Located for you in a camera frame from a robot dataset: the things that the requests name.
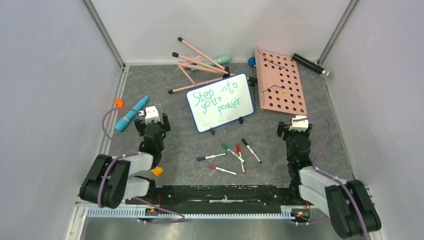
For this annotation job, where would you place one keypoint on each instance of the yellow plastic wedge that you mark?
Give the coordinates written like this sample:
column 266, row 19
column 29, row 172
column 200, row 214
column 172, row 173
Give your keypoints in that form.
column 157, row 171

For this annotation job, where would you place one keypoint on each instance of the pink perforated board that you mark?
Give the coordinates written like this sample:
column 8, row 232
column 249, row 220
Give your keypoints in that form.
column 279, row 83

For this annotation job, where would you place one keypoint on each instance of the blue toy car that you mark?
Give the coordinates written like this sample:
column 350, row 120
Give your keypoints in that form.
column 252, row 62

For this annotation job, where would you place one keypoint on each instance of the black whiteboard marker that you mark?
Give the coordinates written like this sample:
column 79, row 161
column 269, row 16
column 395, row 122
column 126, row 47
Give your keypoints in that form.
column 251, row 150

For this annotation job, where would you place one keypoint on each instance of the black flashlight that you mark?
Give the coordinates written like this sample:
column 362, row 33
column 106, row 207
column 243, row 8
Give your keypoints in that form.
column 324, row 72

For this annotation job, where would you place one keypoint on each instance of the orange clip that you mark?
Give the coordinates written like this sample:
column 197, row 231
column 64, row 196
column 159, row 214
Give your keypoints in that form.
column 119, row 103

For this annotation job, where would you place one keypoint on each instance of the blue whiteboard marker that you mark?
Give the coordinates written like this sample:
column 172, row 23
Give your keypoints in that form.
column 210, row 156

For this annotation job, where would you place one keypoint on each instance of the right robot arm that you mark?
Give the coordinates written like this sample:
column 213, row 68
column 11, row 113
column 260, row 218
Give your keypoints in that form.
column 347, row 204

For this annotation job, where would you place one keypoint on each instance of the pink whiteboard marker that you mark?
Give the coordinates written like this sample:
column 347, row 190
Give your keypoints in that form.
column 211, row 166

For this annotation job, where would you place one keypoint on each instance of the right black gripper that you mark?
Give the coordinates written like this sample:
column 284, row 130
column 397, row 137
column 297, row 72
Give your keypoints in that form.
column 282, row 128

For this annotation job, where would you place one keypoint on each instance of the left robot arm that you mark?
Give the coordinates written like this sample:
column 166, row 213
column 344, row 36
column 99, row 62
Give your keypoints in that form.
column 113, row 179

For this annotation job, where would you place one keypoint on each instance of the blue cylindrical tool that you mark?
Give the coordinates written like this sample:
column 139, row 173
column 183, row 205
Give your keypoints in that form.
column 122, row 123

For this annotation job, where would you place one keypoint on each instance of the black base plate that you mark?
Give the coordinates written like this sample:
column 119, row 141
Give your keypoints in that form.
column 224, row 199

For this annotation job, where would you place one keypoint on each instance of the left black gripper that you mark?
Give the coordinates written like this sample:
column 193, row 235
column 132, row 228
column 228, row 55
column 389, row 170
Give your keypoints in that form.
column 165, row 126

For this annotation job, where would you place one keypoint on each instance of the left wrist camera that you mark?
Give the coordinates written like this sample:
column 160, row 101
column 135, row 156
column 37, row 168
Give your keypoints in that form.
column 150, row 115

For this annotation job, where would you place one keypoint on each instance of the green whiteboard marker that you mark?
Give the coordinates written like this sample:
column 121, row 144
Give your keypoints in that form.
column 232, row 152

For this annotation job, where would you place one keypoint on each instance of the mint green bottle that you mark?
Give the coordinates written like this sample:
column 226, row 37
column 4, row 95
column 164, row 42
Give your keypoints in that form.
column 224, row 59

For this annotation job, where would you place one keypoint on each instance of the blue framed whiteboard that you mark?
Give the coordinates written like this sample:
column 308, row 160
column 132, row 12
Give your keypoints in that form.
column 221, row 102

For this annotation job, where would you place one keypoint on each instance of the pink folding tripod stand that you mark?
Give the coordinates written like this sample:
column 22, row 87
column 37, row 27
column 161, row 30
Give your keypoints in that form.
column 201, row 62

